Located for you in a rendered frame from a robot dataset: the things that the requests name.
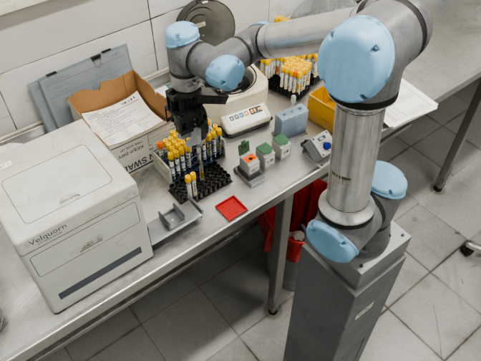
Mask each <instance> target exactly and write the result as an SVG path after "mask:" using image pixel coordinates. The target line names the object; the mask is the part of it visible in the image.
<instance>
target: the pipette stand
mask: <svg viewBox="0 0 481 361"><path fill-rule="evenodd" d="M291 108H292V107H290V108H288V109H286V110H283V111H280V112H277V113H276V116H275V126H274V131H273V132H271V134H272V135H273V136H274V137H276V136H277V135H280V134H281V133H282V134H284V135H285V136H286V137H287V138H288V139H289V140H290V143H292V142H294V141H297V140H300V139H301V138H304V137H306V136H308V133H307V132H306V125H307V119H308V109H307V108H306V107H305V106H304V105H302V104H299V105H296V106H293V112H291Z"/></svg>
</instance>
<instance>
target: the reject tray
mask: <svg viewBox="0 0 481 361"><path fill-rule="evenodd" d="M215 207H216V208H217V209H218V211H219V212H220V213H221V214H222V215H223V216H224V217H225V218H226V219H227V220H228V221H229V222H230V221H232V220H233V219H235V218H237V217H238V216H240V215H241V214H243V213H245V212H246V211H248V209H247V208H246V207H245V206H244V205H243V204H242V203H241V202H240V201H239V200H238V199H237V198H236V197H235V196H234V195H232V196H231V197H229V198H227V199H225V200H224V201H222V202H220V203H219V204H217V205H215Z"/></svg>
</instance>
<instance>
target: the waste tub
mask: <svg viewBox="0 0 481 361"><path fill-rule="evenodd" d="M335 106H336V103H335V102H334V101H333V100H332V99H331V98H330V97H329V94H328V92H327V90H326V89H325V87H324V85H322V86H320V87H319V88H317V89H316V90H314V91H313V92H311V93H309V94H308V106H307V109H308V119H309V120H310V121H312V122H314V123H316V124H317V125H318V126H320V127H322V128H323V129H324V130H328V132H329V133H331V134H333V127H334V113H335Z"/></svg>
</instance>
